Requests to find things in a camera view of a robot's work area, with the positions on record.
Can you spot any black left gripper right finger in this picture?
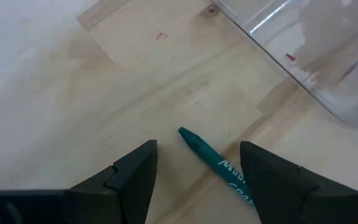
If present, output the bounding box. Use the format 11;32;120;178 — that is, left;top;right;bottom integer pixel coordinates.
239;141;358;224

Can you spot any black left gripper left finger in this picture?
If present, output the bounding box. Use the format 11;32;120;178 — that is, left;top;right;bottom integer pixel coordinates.
0;139;158;224

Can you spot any green crayon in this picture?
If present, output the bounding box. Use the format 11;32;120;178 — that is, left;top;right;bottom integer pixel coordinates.
178;126;256;208

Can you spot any clear plastic bin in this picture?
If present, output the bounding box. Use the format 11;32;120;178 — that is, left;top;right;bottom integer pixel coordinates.
210;0;358;127

